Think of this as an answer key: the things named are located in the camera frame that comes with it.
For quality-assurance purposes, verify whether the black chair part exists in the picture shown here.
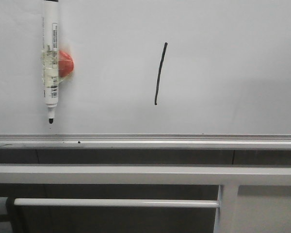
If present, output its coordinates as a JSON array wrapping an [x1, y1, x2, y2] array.
[[5, 197, 25, 233]]

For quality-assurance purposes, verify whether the white stand upright post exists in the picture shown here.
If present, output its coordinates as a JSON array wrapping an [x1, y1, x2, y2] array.
[[213, 184, 239, 233]]

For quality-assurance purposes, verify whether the red round magnet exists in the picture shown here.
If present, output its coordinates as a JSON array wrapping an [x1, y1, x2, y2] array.
[[59, 50, 74, 78]]

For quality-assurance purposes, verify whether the white whiteboard marker pen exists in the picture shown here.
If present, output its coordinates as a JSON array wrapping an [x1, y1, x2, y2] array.
[[42, 0, 59, 124]]

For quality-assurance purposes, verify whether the white round stand bar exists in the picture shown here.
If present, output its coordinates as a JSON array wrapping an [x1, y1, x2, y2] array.
[[14, 198, 220, 209]]

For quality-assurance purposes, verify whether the aluminium whiteboard tray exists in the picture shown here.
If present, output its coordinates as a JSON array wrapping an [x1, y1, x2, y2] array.
[[0, 134, 291, 150]]

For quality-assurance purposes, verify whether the large whiteboard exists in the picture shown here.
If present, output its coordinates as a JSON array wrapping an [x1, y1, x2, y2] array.
[[0, 0, 291, 134]]

